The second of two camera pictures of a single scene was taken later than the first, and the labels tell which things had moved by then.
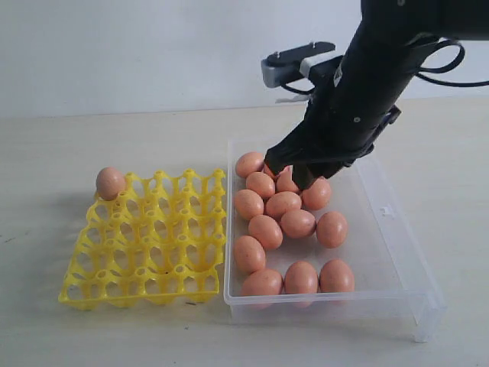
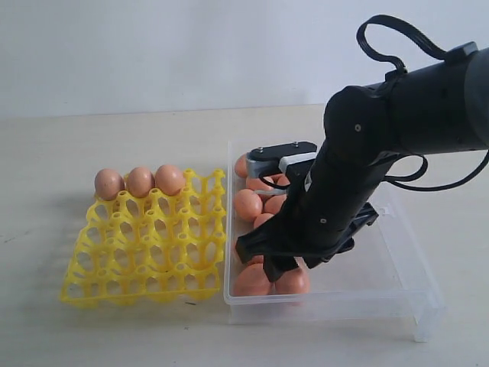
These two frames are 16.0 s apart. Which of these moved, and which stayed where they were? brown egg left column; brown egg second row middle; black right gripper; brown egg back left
Moved: black right gripper
Stayed: brown egg second row middle; brown egg left column; brown egg back left
